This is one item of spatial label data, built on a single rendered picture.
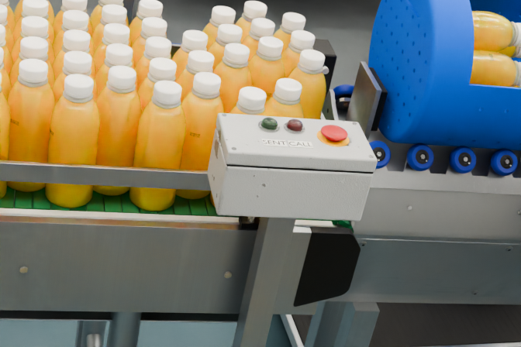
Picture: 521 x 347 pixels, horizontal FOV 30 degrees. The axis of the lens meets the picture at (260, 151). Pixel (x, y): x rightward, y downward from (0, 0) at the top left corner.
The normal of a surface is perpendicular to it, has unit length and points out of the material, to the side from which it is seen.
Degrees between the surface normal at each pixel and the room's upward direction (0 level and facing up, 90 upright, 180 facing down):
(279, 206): 90
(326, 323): 90
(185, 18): 0
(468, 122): 107
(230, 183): 90
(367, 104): 90
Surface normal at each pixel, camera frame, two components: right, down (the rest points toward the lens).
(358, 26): 0.18, -0.84
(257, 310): 0.18, 0.54
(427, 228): 0.22, 0.22
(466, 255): 0.10, 0.79
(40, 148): 0.58, 0.51
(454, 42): 0.25, -0.06
